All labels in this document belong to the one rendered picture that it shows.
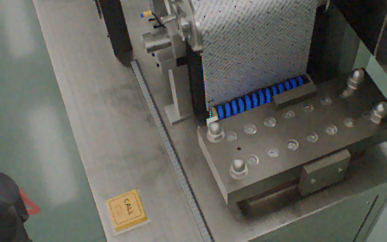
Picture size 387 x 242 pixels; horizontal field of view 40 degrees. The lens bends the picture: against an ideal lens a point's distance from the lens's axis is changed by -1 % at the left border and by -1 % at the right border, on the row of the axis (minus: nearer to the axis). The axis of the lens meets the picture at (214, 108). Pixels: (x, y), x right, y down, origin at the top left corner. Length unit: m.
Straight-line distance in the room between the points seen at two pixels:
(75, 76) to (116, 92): 0.12
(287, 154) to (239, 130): 0.11
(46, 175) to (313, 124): 1.46
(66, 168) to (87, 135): 1.04
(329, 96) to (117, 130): 0.50
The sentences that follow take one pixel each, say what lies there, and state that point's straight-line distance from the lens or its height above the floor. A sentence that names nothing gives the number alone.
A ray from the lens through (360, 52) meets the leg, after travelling 1.54.
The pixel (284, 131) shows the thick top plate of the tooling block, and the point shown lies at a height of 1.03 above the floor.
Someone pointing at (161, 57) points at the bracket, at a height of 1.14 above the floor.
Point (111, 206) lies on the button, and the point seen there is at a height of 0.92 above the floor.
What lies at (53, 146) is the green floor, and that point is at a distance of 2.41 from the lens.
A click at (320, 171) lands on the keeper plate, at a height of 1.00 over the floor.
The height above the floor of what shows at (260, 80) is 1.06.
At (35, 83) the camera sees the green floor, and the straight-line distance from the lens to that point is 2.64.
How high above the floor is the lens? 1.99
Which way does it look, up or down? 56 degrees down
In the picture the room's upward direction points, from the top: 4 degrees counter-clockwise
